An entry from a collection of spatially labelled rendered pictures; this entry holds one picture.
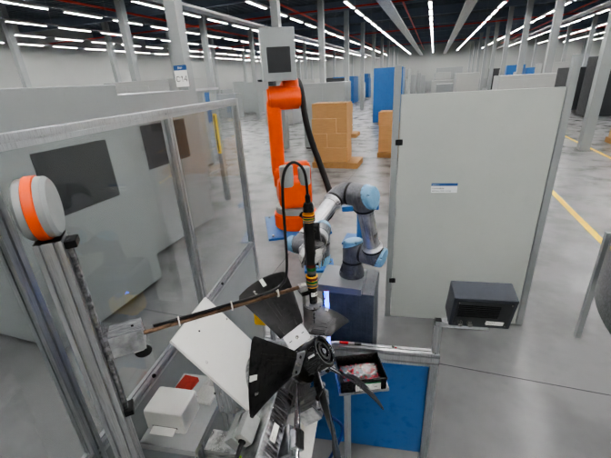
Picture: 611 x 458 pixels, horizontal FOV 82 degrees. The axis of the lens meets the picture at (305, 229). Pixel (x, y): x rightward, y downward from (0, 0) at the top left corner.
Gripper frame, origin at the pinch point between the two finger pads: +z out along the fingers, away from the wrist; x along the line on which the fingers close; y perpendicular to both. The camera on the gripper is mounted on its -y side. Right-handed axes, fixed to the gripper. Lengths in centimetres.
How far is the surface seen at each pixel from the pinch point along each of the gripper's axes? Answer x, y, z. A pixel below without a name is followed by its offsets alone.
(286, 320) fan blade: 9.4, 25.4, 1.4
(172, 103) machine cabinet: 256, -39, -369
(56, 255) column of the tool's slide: 56, -20, 41
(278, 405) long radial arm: 8, 43, 24
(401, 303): -50, 141, -183
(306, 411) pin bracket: 2, 60, 11
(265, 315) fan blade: 17.3, 23.0, 2.9
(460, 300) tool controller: -60, 34, -32
